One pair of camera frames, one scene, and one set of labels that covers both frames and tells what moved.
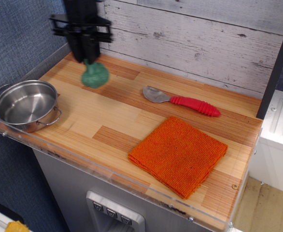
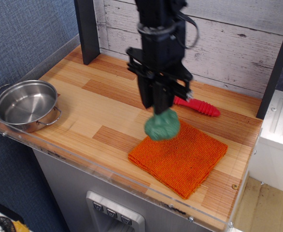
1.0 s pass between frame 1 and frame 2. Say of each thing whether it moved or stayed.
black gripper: moved
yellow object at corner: stayed
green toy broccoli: moved
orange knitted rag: stayed
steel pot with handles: stayed
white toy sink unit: stayed
